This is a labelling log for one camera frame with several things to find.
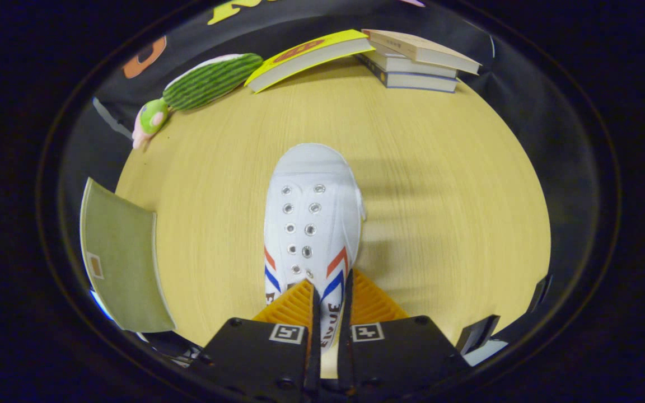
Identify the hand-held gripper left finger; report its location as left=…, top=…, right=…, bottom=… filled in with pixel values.
left=191, top=280, right=322, bottom=401

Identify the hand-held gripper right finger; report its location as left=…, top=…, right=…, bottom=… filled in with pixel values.
left=338, top=269, right=473, bottom=401

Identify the white striped canvas shoe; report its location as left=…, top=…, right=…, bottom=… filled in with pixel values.
left=263, top=143, right=367, bottom=352

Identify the pale green fabric storage box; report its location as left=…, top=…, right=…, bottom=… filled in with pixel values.
left=80, top=178, right=177, bottom=334

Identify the pink and green plush toy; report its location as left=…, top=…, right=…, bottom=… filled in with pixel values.
left=132, top=98, right=170, bottom=151

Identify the dark cover book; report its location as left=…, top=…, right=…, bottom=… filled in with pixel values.
left=356, top=54, right=459, bottom=93

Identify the watermelon slice plush toy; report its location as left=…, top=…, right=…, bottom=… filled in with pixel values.
left=162, top=53, right=264, bottom=111

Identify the white book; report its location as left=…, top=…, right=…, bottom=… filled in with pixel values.
left=364, top=49, right=459, bottom=79

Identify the yellow book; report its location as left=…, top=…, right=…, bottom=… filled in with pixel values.
left=245, top=30, right=376, bottom=95

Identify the tan cover book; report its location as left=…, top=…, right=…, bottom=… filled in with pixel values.
left=362, top=29, right=482, bottom=76

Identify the black backdrop cloth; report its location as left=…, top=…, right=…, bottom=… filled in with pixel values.
left=62, top=0, right=587, bottom=317

